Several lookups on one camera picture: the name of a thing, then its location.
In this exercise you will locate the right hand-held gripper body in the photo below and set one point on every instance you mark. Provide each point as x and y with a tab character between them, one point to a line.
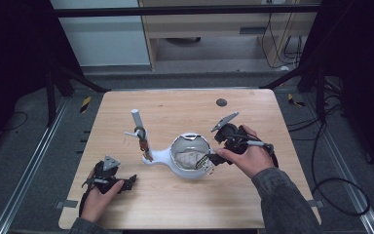
232	136

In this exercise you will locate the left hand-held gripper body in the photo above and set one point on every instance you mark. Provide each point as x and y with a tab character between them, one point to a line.
105	177

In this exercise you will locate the small clear striped object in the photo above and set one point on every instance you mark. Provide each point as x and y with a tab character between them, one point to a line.
205	164

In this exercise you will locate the grey paper towel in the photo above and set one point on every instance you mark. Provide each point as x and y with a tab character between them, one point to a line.
188	160

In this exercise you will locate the white stand with bowl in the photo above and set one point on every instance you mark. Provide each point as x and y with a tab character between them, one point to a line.
162	157

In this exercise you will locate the person's left hand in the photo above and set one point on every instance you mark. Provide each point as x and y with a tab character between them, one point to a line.
97	201

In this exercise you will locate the person's right hand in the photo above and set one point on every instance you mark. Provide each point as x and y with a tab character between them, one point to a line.
250	159

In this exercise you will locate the grey round table grommet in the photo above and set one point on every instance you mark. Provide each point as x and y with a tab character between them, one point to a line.
221	102

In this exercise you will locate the grey tape tab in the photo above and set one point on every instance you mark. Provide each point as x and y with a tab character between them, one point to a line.
316	203
67	204

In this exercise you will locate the yellow black striped tape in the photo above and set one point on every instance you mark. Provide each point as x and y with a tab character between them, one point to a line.
85	104
294	100

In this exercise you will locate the black metal stand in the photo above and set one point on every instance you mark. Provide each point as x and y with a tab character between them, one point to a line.
320	94
51	97

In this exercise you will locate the light wooden desk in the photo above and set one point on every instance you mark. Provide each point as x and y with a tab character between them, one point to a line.
207	24

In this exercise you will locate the black horizontal bar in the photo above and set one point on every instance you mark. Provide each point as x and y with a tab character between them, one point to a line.
175	10

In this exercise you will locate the white cabinet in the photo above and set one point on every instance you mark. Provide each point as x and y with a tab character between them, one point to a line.
104	39

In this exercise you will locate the aluminium floor rail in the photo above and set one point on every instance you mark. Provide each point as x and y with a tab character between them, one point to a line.
344	162
29	162

